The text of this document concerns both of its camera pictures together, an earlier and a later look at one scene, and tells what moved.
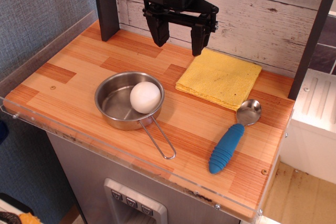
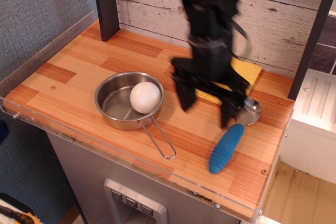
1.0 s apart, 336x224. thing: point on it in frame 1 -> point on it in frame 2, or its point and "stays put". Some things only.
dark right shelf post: (312, 39) stays put
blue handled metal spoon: (248, 112) stays put
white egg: (145, 97) stays put
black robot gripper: (181, 1) -> (211, 68)
